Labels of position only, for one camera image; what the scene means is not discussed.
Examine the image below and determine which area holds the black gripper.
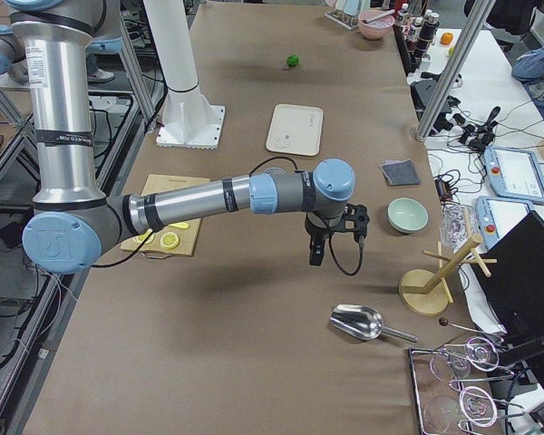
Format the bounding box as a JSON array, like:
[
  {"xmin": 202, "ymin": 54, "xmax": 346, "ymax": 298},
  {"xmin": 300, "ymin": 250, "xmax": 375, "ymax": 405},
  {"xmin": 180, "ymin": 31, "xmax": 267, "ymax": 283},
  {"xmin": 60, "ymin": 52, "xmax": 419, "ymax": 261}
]
[{"xmin": 305, "ymin": 213, "xmax": 330, "ymax": 266}]

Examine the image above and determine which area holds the green lime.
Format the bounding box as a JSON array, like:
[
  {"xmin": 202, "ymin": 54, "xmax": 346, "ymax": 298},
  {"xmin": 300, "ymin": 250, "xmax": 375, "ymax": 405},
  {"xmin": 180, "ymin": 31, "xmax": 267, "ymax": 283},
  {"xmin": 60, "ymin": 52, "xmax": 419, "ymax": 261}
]
[{"xmin": 286, "ymin": 54, "xmax": 299, "ymax": 68}]

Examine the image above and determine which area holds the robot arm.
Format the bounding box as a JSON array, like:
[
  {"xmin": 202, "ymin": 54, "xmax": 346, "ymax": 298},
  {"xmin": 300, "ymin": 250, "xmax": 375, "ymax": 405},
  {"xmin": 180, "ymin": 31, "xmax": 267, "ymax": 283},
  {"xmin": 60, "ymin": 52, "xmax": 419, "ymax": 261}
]
[
  {"xmin": 9, "ymin": 1, "xmax": 369, "ymax": 275},
  {"xmin": 0, "ymin": 24, "xmax": 28, "ymax": 83}
]

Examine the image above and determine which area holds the white rabbit tray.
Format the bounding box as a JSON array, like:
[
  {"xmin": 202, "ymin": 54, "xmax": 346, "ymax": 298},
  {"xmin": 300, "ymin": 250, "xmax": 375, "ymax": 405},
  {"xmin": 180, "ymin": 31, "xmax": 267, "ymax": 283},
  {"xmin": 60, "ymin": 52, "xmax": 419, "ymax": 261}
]
[{"xmin": 266, "ymin": 103, "xmax": 324, "ymax": 157}]

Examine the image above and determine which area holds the mint green bowl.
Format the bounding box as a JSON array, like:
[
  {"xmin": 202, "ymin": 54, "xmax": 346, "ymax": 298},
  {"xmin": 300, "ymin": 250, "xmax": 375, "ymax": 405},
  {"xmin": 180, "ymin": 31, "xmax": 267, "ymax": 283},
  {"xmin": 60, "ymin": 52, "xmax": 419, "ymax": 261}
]
[{"xmin": 387, "ymin": 198, "xmax": 429, "ymax": 234}]

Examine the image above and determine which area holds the grey folded cloth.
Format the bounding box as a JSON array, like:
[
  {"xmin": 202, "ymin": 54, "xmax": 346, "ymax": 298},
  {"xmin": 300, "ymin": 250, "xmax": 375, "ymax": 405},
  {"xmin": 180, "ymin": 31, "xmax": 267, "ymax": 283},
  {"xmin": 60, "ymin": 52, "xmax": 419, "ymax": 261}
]
[{"xmin": 380, "ymin": 159, "xmax": 421, "ymax": 187}]

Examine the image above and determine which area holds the wooden mug tree stand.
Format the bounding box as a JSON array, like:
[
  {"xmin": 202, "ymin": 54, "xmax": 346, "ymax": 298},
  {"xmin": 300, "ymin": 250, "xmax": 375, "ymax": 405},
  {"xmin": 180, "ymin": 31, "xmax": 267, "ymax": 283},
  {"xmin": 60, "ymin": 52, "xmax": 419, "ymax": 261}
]
[{"xmin": 398, "ymin": 234, "xmax": 498, "ymax": 316}]

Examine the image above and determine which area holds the wooden cutting board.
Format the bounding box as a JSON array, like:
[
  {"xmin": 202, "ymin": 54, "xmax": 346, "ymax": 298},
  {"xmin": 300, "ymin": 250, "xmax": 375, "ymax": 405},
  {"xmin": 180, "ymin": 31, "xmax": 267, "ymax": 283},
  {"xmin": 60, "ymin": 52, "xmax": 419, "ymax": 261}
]
[{"xmin": 120, "ymin": 174, "xmax": 210, "ymax": 259}]

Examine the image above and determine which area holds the lemon slice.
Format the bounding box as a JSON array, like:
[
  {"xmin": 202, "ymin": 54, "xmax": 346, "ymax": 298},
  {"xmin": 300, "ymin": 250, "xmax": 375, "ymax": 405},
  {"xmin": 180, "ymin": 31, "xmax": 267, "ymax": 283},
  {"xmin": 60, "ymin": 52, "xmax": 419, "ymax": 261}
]
[
  {"xmin": 132, "ymin": 229, "xmax": 155, "ymax": 245},
  {"xmin": 160, "ymin": 231, "xmax": 180, "ymax": 250}
]

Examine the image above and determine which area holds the teach pendant near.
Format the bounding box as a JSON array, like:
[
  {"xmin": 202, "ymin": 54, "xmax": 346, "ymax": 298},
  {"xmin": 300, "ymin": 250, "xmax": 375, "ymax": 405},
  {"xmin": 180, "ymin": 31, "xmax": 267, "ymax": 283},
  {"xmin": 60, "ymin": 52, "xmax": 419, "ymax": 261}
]
[{"xmin": 475, "ymin": 196, "xmax": 534, "ymax": 249}]

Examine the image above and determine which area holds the teach pendant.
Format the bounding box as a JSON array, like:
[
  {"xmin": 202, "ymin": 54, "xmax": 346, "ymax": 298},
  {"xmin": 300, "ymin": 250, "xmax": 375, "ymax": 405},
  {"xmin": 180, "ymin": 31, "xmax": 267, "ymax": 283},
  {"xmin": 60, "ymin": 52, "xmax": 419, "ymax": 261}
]
[
  {"xmin": 475, "ymin": 196, "xmax": 534, "ymax": 249},
  {"xmin": 483, "ymin": 146, "xmax": 544, "ymax": 205}
]

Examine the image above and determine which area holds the teach pendant far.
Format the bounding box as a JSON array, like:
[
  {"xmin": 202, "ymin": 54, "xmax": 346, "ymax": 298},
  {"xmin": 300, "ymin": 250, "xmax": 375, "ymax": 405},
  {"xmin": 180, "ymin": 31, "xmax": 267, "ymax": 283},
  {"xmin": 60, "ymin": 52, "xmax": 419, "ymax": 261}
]
[{"xmin": 483, "ymin": 146, "xmax": 544, "ymax": 205}]

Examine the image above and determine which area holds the black monitor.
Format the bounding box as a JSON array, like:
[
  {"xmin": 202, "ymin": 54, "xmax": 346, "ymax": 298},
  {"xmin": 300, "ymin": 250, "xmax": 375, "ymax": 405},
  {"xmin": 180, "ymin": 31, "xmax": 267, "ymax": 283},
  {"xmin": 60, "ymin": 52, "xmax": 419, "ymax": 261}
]
[{"xmin": 482, "ymin": 209, "xmax": 544, "ymax": 345}]

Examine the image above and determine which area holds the pink bowl with ice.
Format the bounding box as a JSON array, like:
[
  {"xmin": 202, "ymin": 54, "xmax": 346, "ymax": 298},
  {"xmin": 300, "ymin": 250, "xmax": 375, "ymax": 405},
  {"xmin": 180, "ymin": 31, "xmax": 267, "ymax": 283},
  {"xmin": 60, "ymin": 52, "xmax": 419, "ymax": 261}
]
[{"xmin": 358, "ymin": 10, "xmax": 395, "ymax": 40}]

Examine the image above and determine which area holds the white central column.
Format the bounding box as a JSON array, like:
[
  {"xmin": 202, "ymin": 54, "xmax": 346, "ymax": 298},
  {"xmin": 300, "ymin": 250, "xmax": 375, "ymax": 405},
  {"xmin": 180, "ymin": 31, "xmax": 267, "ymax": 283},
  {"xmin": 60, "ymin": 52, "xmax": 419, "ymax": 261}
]
[{"xmin": 143, "ymin": 0, "xmax": 199, "ymax": 93}]

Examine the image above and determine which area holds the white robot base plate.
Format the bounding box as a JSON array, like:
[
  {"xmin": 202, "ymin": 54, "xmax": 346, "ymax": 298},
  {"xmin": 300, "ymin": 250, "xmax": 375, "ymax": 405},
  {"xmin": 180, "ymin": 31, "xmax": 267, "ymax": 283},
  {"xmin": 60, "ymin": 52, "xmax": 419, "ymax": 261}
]
[{"xmin": 156, "ymin": 92, "xmax": 226, "ymax": 150}]

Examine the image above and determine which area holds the black wire glass rack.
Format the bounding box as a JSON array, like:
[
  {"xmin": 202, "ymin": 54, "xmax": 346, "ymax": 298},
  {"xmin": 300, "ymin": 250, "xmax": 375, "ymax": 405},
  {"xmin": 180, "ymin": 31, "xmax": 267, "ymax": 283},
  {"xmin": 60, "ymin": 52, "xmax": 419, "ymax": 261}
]
[{"xmin": 408, "ymin": 335, "xmax": 526, "ymax": 434}]

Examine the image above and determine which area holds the aluminium frame post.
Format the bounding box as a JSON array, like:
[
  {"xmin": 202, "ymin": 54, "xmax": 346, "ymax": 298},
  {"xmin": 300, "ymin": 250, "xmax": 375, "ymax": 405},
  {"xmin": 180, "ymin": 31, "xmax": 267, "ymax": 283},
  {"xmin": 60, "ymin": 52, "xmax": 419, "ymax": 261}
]
[{"xmin": 414, "ymin": 0, "xmax": 495, "ymax": 142}]

